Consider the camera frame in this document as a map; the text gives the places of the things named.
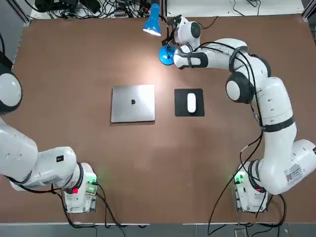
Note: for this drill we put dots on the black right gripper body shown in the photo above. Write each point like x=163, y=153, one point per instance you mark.
x=175, y=35

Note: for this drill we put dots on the blue desk lamp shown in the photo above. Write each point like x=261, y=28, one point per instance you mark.
x=152, y=23

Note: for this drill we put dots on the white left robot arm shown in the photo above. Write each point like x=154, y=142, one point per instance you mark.
x=54, y=165

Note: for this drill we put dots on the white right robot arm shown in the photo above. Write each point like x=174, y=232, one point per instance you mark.
x=274, y=103

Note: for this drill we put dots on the grey power strip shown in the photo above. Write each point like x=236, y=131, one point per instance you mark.
x=120, y=14

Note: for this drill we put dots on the black mouse mat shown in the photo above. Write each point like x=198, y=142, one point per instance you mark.
x=180, y=103

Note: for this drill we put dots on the white computer mouse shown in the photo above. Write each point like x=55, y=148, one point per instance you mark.
x=191, y=102

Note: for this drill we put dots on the silver closed laptop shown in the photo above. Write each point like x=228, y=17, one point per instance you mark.
x=133, y=103

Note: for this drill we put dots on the grey metal floor box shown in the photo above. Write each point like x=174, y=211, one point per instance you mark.
x=240, y=232

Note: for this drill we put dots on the aluminium frame post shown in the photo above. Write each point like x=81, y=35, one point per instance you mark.
x=309, y=10
x=164, y=8
x=23, y=12

